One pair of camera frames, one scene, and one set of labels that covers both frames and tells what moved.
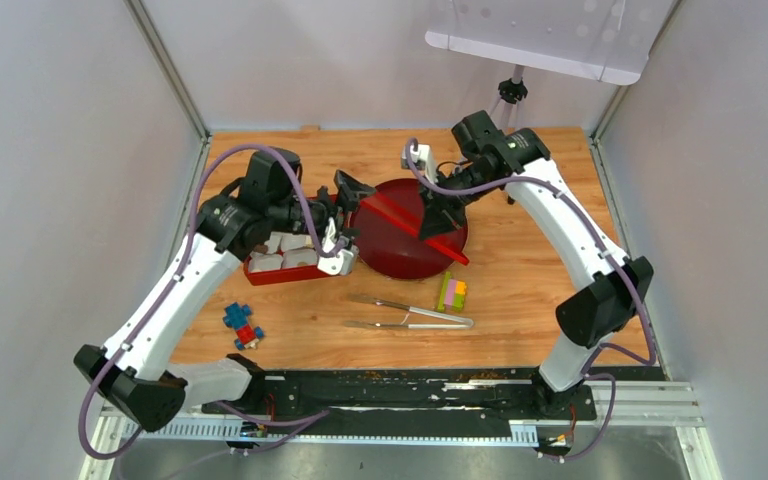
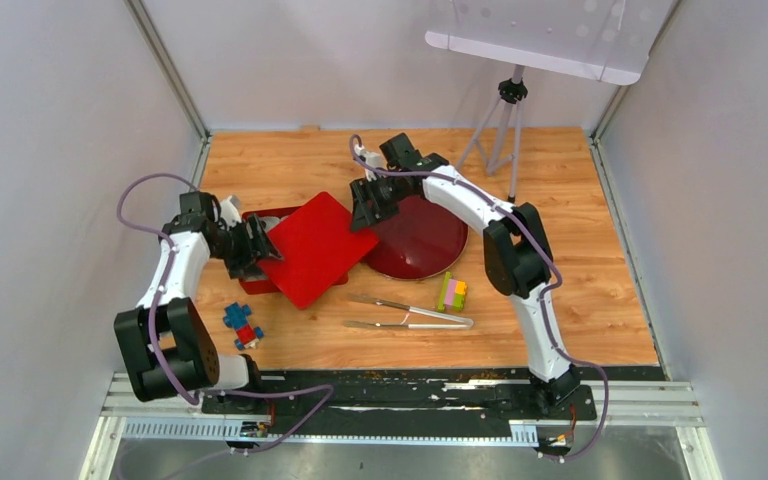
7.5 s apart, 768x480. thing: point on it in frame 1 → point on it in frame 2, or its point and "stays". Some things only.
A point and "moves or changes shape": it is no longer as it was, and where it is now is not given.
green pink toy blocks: (452, 294) stays
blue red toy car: (237, 317) stays
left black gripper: (350, 191) → (261, 244)
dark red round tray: (391, 251) stays
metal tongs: (464, 324) stays
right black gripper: (439, 215) → (363, 214)
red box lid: (395, 211) → (319, 241)
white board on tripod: (603, 40) stays
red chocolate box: (286, 257) moves or changes shape
